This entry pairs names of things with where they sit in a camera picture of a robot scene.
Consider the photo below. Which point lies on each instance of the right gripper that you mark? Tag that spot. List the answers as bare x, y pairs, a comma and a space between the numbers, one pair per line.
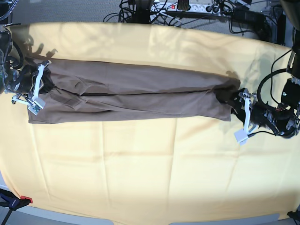
28, 85

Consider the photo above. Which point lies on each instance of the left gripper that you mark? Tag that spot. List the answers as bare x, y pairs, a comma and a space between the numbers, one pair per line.
252, 114

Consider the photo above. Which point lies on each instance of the brown T-shirt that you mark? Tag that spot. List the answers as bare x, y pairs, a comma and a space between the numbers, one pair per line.
83, 91

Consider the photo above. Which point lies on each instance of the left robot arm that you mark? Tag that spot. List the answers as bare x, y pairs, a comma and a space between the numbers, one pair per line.
283, 120

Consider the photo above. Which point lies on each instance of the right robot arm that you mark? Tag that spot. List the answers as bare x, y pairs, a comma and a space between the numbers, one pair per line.
11, 56

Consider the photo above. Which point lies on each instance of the blue red clamp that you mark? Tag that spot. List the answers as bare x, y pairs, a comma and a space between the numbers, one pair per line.
11, 201

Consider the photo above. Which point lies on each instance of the yellow table cloth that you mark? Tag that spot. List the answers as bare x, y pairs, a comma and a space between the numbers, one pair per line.
149, 172

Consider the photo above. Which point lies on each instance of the black clamp right corner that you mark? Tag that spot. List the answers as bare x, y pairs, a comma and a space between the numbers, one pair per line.
294, 215

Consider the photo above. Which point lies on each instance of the white power strip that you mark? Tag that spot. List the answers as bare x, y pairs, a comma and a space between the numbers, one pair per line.
193, 8

